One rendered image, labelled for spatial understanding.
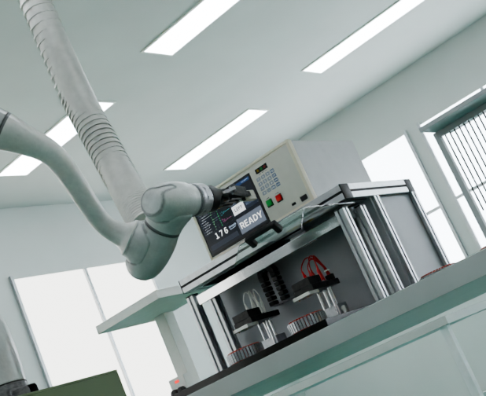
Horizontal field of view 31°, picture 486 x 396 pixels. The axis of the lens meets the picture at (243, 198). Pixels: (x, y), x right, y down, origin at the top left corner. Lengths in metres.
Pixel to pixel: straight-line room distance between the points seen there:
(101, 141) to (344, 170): 1.65
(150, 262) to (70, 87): 2.09
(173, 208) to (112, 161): 1.84
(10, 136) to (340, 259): 1.04
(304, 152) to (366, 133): 6.98
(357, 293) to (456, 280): 0.75
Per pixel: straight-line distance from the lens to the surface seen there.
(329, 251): 2.69
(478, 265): 1.93
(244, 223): 2.71
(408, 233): 2.72
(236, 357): 2.56
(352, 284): 2.67
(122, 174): 4.02
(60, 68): 4.38
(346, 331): 2.10
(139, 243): 2.33
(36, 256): 8.43
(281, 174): 2.62
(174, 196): 2.26
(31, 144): 2.30
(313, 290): 2.50
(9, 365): 2.03
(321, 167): 2.69
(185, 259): 9.76
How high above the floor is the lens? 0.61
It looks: 14 degrees up
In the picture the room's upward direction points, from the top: 24 degrees counter-clockwise
